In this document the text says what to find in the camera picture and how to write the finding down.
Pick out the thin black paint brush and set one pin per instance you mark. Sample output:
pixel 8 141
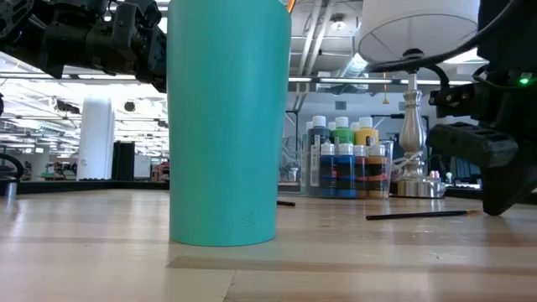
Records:
pixel 286 203
pixel 419 215

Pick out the teal paint bottle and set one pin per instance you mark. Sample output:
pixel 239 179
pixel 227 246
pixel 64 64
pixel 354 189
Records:
pixel 304 168

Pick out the small blue paint bottle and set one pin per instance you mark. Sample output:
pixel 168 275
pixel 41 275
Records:
pixel 328 176
pixel 346 176

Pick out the black round ceiling fixture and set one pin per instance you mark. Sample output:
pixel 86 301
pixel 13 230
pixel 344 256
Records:
pixel 129 106

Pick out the black frame stand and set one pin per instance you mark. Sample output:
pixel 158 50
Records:
pixel 290 111

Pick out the black cabinet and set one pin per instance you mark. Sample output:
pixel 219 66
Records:
pixel 123 161

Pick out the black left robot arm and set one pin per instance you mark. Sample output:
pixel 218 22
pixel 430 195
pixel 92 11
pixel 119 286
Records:
pixel 17 25

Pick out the table lamp white shade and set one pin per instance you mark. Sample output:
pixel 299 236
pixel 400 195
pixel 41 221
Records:
pixel 419 33

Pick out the clear plastic bin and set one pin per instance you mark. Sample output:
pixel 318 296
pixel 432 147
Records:
pixel 390 168

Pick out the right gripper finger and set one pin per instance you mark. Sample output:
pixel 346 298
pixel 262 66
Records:
pixel 507 189

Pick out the green plastic cup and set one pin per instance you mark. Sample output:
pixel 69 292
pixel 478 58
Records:
pixel 228 126

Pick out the small brown paint bottle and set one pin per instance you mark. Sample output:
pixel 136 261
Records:
pixel 361 176

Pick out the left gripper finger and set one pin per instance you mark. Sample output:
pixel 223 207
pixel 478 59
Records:
pixel 155 58

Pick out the white pillar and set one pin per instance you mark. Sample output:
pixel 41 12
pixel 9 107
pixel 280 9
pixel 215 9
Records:
pixel 96 142

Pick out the long ceiling light bar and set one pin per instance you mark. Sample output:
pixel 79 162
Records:
pixel 356 80

